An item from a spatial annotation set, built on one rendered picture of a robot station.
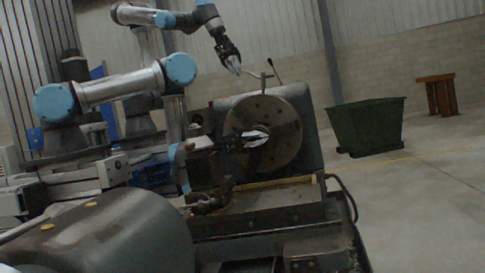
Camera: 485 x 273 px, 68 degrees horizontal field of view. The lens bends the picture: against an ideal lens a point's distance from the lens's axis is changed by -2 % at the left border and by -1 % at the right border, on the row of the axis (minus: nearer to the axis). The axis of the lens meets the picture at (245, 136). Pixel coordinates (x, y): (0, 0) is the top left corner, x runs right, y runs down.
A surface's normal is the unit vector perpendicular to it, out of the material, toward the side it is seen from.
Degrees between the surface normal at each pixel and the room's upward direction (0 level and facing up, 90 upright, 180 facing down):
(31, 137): 90
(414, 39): 90
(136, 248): 58
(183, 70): 89
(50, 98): 91
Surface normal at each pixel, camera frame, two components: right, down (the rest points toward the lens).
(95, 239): 0.43, -0.87
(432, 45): -0.13, 0.11
